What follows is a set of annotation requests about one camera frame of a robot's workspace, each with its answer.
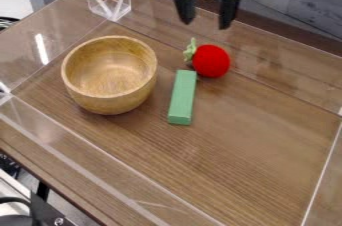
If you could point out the red knitted fruit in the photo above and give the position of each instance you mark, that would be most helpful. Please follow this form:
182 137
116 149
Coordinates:
210 60

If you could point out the wooden bowl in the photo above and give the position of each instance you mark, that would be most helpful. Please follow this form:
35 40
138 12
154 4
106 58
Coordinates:
109 73

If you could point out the green rectangular block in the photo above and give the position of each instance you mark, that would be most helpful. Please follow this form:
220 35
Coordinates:
182 98

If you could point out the clear acrylic corner bracket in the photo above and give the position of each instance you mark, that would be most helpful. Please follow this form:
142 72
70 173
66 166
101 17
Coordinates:
110 9

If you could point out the clear acrylic enclosure wall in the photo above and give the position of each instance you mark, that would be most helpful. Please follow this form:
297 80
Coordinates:
256 163

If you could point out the black clamp with cable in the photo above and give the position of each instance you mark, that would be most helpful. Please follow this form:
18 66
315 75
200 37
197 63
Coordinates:
39 216

